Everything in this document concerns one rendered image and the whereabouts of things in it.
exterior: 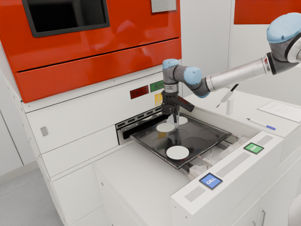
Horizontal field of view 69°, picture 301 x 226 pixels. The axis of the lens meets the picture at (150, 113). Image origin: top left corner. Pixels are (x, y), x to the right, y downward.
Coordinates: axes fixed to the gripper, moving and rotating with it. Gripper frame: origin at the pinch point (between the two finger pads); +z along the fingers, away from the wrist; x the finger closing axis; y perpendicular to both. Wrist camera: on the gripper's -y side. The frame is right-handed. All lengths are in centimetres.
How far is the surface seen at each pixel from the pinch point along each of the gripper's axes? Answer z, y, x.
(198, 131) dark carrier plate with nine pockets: 1.3, -11.3, 1.3
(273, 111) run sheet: -5.5, -46.6, -11.6
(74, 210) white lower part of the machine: 31, 47, 39
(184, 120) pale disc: 1.3, -2.2, -9.3
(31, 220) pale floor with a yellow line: 91, 124, 16
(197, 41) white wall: -3, 22, -261
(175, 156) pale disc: 1.3, -4.3, 24.4
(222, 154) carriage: 3.3, -23.7, 16.4
